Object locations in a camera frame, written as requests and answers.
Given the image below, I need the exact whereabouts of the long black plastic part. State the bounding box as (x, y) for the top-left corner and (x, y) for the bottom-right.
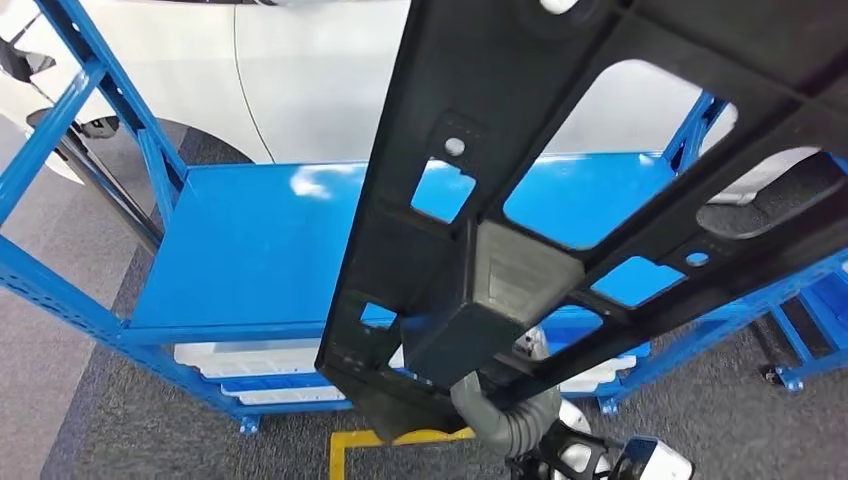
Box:
(314, 0), (848, 442)

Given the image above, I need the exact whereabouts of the blue metal shelf rack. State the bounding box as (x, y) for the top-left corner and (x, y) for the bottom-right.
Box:
(761, 248), (848, 393)
(0, 0), (848, 435)

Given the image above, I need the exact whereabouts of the blue plastic bin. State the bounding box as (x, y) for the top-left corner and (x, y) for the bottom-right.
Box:
(218, 372), (346, 393)
(539, 307), (654, 359)

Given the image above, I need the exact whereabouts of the white car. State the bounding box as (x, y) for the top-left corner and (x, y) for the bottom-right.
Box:
(0, 0), (823, 207)

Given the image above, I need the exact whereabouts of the white plastic bin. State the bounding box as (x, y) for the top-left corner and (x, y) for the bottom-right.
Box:
(559, 354), (639, 393)
(228, 385), (349, 407)

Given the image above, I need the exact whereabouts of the yellow floor tape square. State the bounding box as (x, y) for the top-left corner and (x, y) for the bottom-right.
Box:
(327, 427), (477, 480)

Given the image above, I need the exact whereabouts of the chrome stanchion post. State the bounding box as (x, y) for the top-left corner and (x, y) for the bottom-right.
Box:
(26, 112), (167, 250)

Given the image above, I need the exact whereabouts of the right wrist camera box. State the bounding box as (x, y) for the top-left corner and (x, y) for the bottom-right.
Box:
(608, 435), (696, 480)

